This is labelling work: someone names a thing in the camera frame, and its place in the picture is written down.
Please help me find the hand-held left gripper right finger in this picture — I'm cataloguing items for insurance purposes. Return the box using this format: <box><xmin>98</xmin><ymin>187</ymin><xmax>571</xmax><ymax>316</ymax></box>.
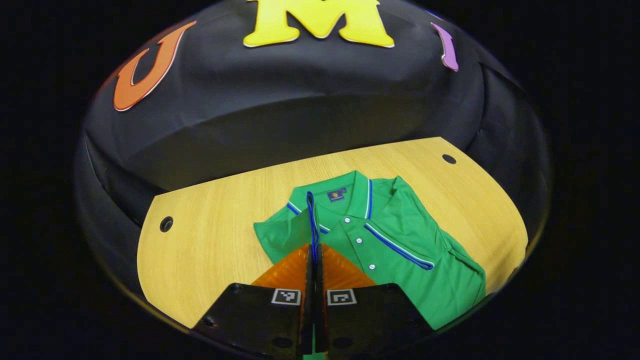
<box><xmin>315</xmin><ymin>243</ymin><xmax>435</xmax><ymax>358</ymax></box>

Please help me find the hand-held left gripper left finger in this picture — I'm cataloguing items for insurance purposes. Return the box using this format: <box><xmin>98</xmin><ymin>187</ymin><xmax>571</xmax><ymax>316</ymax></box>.
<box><xmin>192</xmin><ymin>243</ymin><xmax>317</xmax><ymax>358</ymax></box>

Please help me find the green T-shirt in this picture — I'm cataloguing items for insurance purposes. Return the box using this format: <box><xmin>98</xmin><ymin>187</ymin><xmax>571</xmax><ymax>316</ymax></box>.
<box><xmin>253</xmin><ymin>170</ymin><xmax>487</xmax><ymax>360</ymax></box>

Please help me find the black backdrop cloth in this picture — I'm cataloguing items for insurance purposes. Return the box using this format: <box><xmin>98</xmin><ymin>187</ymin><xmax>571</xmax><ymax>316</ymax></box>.
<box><xmin>75</xmin><ymin>0</ymin><xmax>551</xmax><ymax>236</ymax></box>

